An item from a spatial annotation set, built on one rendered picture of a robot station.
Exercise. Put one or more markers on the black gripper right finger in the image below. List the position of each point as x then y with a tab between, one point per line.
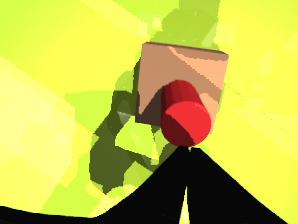
214	197

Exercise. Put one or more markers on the dark red marker cap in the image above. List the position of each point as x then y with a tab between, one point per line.
184	118

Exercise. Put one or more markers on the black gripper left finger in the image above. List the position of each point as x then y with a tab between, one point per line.
159	200

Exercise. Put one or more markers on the tan square block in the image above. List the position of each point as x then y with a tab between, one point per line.
164	62

